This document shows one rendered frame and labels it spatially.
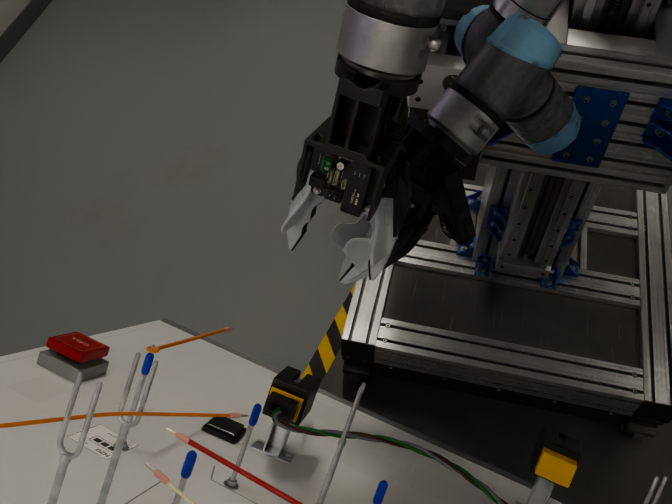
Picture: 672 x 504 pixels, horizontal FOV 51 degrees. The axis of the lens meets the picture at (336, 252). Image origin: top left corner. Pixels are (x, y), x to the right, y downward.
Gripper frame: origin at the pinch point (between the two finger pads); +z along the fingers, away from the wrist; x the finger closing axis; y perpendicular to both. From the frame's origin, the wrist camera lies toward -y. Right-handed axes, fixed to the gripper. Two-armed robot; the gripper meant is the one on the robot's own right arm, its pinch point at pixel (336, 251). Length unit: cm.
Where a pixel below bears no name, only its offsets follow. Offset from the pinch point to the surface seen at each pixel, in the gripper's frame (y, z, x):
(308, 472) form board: 7.3, 23.1, 4.6
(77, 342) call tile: 5.9, 19.9, -25.2
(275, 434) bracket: 4.9, 22.2, -0.5
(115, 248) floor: -109, 98, -92
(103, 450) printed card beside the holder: 19.1, 17.5, -13.0
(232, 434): 7.5, 22.0, -4.6
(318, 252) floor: -128, 85, -30
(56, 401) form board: 14.5, 19.6, -21.5
